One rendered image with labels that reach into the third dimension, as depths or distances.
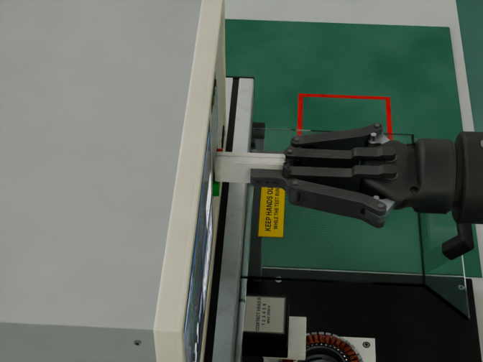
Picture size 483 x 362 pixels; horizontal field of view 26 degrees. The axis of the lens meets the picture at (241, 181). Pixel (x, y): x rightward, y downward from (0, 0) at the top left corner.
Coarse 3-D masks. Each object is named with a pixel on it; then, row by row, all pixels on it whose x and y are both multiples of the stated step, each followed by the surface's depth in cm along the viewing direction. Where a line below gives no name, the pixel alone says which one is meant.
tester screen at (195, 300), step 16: (208, 144) 98; (208, 160) 98; (208, 176) 99; (208, 224) 102; (192, 272) 86; (192, 288) 86; (192, 304) 87; (192, 320) 88; (192, 336) 88; (192, 352) 89
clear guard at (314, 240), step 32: (256, 128) 131; (256, 192) 123; (256, 224) 119; (288, 224) 119; (320, 224) 119; (352, 224) 119; (416, 224) 119; (448, 224) 125; (256, 256) 116; (288, 256) 116; (320, 256) 116; (352, 256) 116; (384, 256) 116; (416, 256) 116; (448, 288) 117
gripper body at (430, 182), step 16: (384, 144) 106; (400, 144) 106; (416, 144) 104; (432, 144) 102; (448, 144) 102; (368, 160) 104; (384, 160) 104; (400, 160) 104; (416, 160) 103; (432, 160) 101; (448, 160) 101; (400, 176) 103; (416, 176) 103; (432, 176) 101; (448, 176) 101; (368, 192) 103; (384, 192) 102; (400, 192) 101; (416, 192) 102; (432, 192) 101; (448, 192) 101; (400, 208) 102; (416, 208) 103; (432, 208) 103; (448, 208) 102
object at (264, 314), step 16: (256, 304) 129; (272, 304) 129; (288, 304) 129; (256, 320) 127; (272, 320) 127; (288, 320) 130; (304, 320) 132; (256, 336) 126; (272, 336) 126; (288, 336) 129; (304, 336) 131; (256, 352) 128; (272, 352) 128; (288, 352) 129; (304, 352) 129
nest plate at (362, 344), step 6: (324, 336) 143; (354, 342) 142; (360, 342) 142; (366, 342) 142; (372, 342) 142; (360, 348) 141; (366, 348) 141; (372, 348) 141; (360, 354) 141; (366, 354) 141; (372, 354) 141; (264, 360) 140; (270, 360) 140; (276, 360) 140; (366, 360) 140; (372, 360) 140
